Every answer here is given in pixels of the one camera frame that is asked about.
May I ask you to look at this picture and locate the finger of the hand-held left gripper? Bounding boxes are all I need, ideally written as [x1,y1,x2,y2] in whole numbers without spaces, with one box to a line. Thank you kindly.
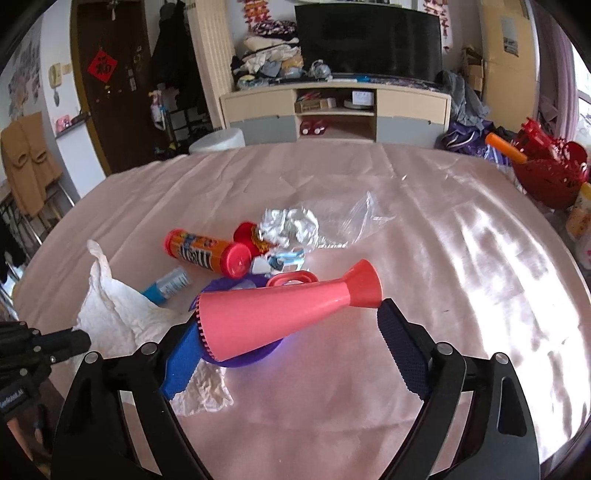
[28,329,92,366]

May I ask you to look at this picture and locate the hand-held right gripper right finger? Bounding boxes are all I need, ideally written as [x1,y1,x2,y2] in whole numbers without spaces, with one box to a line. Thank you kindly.
[376,298,541,480]

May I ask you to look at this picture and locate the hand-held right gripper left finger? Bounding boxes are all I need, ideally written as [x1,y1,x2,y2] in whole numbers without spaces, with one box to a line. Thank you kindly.
[51,319,218,480]

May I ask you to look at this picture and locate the pink plastic funnel cup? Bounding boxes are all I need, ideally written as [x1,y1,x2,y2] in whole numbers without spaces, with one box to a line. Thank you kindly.
[198,259,384,363]

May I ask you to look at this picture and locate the clear plastic bag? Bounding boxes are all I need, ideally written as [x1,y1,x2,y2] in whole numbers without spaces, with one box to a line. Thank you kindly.
[295,190,398,250]

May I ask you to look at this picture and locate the white paper ball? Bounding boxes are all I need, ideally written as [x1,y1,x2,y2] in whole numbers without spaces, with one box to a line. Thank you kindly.
[259,208,320,252]

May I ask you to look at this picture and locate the white tissue paper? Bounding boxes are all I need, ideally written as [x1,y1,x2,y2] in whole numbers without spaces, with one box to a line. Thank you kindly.
[76,240,234,416]

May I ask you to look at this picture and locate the purple plastic bowl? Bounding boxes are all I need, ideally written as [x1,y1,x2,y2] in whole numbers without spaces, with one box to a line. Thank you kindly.
[188,274,291,368]

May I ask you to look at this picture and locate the small blue white bottle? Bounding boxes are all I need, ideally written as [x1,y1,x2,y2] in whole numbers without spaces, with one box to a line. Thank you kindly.
[141,269,191,305]

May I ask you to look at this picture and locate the orange candy tube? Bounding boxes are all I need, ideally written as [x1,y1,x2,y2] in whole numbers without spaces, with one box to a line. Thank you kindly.
[165,228,251,278]

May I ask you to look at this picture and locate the blue white wrapper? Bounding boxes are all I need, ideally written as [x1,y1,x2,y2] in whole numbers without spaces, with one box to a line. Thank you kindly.
[249,247,308,278]

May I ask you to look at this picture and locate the small red can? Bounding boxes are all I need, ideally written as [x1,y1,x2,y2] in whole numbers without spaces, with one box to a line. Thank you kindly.
[233,222,269,257]

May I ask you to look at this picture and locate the brown hanging coat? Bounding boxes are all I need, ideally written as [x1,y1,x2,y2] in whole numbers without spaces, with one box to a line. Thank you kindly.
[0,112,63,217]

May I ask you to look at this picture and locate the purple bag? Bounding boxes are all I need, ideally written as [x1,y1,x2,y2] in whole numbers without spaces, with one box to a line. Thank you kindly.
[438,121,513,167]

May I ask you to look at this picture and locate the white plastic containers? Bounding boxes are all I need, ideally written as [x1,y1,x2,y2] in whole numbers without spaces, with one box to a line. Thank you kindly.
[566,182,591,241]

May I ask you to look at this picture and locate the red bag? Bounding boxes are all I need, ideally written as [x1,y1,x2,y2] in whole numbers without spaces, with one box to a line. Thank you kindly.
[512,117,591,210]

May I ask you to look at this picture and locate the orange foam tube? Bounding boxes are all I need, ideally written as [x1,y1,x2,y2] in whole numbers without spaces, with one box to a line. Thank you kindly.
[485,133,528,164]

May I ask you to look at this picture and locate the white waste bin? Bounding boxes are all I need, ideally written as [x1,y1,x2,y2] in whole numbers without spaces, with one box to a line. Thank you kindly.
[188,128,245,155]

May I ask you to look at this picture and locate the dark brown door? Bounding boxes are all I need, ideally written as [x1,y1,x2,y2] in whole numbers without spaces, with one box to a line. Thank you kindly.
[74,0,160,174]

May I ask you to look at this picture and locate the beige television cabinet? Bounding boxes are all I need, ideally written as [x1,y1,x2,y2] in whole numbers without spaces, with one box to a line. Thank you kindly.
[219,80,452,145]

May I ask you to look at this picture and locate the grey clothes heap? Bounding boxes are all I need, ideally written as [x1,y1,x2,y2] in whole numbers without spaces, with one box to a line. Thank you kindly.
[436,69,492,127]

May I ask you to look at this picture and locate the red paper door decoration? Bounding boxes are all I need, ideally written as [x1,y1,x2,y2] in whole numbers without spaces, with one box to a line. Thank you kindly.
[87,50,118,84]

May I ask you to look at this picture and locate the tall cardboard box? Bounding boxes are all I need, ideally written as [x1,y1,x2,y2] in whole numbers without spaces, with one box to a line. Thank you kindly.
[478,0,539,121]

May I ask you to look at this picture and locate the black hanging coats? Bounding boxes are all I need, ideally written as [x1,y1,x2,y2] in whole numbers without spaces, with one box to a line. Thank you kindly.
[150,0,208,121]

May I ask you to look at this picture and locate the black television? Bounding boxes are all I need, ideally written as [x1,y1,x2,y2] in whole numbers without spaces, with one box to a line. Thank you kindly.
[294,4,441,84]

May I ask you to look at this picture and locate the pink curtain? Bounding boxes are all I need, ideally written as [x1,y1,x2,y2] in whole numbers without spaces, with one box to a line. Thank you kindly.
[531,0,583,139]

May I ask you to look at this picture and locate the pile of clothes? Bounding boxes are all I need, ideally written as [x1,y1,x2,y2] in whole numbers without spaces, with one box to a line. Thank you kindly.
[230,19,305,86]

